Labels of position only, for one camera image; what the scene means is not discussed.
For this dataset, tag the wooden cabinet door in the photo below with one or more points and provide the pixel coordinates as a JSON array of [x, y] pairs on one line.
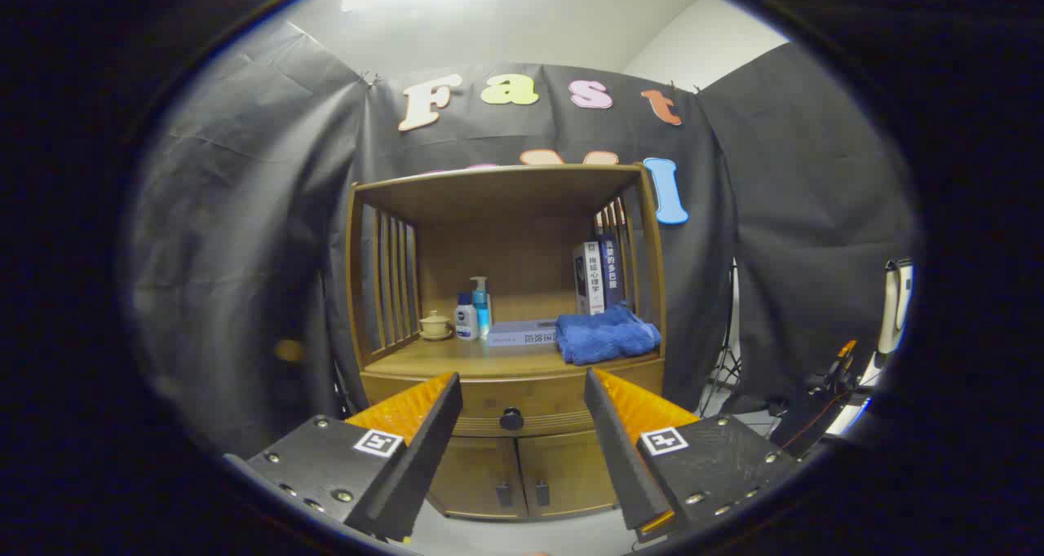
[[567, 470], [481, 474]]

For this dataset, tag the cream lidded tea cup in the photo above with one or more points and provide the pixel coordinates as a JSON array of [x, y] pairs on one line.
[[435, 325]]

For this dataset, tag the white device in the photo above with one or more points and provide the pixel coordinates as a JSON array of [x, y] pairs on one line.
[[895, 303]]

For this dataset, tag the blue pump bottle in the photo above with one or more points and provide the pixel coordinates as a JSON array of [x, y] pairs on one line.
[[482, 303]]

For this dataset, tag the wooden cabinet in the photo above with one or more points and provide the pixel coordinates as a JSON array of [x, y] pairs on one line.
[[506, 197]]

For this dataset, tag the upright white book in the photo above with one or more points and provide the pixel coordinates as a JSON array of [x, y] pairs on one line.
[[589, 279]]

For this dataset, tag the black backdrop cloth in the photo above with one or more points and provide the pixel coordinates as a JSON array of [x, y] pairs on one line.
[[245, 214]]

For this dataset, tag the white bottle with blue cap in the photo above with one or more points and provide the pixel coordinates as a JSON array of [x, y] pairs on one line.
[[466, 321]]

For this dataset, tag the black drawer knob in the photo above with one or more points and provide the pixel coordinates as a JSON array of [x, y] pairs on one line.
[[511, 418]]

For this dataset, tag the wooden drawer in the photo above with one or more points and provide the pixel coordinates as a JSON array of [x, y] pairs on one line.
[[542, 393]]

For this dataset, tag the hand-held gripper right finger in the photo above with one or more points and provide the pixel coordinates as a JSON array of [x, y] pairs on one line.
[[612, 450]]

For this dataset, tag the black equipment with orange part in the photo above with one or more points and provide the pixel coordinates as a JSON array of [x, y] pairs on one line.
[[816, 413]]

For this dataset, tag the black tripod stand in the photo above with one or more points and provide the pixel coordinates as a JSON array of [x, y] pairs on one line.
[[722, 372]]

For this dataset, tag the flat white book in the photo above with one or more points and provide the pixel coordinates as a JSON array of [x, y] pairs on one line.
[[522, 333]]

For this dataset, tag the wooden countertop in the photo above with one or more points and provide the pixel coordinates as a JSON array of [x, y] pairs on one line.
[[457, 360]]

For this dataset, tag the upright dark blue book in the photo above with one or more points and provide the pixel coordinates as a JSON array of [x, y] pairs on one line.
[[612, 271]]

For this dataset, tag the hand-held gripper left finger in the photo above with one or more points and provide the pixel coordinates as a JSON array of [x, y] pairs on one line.
[[424, 450]]

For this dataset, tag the blue folded towel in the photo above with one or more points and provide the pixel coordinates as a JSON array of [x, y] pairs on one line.
[[608, 336]]

